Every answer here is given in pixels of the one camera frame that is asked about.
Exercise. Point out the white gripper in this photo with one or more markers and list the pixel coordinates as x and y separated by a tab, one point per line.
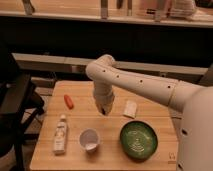
104	99

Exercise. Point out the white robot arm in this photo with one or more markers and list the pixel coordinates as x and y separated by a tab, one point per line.
194	102

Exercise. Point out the white ceramic cup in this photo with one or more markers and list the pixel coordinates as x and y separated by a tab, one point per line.
89	140

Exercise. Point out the green ceramic bowl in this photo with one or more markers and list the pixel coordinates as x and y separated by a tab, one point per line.
138	140

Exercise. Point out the orange carrot toy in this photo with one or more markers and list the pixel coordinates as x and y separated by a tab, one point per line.
68	102

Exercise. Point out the wooden table board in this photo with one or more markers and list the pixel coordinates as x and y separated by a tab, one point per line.
109	156

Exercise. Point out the white lotion bottle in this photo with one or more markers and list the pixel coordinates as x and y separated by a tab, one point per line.
60	136

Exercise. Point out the black office chair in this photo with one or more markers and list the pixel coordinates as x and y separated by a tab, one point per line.
19	105

